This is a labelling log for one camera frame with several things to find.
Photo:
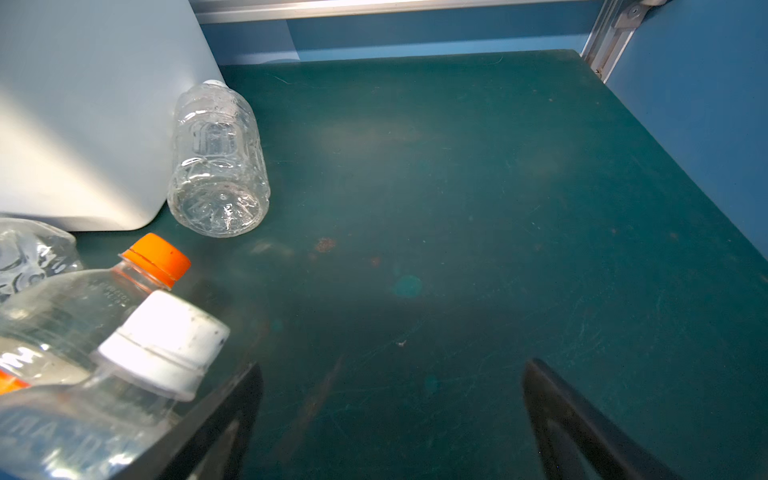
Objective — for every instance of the clear unlabelled wide bottle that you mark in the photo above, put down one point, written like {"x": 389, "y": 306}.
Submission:
{"x": 219, "y": 185}

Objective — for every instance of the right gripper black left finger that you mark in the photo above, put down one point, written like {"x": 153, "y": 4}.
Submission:
{"x": 212, "y": 440}

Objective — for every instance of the aluminium frame back rail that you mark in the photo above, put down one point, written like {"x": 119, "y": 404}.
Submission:
{"x": 240, "y": 11}

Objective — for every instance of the white cap blue label bottle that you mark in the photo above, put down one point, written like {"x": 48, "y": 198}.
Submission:
{"x": 95, "y": 428}

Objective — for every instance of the crumpled clear blue label bottle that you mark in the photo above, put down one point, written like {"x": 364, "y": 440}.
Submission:
{"x": 32, "y": 251}

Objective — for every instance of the white plastic trash bin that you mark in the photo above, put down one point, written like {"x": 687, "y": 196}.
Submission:
{"x": 88, "y": 93}

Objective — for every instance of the orange cap clear bottle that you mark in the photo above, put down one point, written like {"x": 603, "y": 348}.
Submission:
{"x": 49, "y": 331}

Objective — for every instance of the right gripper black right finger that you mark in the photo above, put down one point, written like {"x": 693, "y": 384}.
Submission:
{"x": 568, "y": 430}

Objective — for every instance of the aluminium frame right post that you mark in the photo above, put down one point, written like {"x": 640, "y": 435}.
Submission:
{"x": 612, "y": 31}

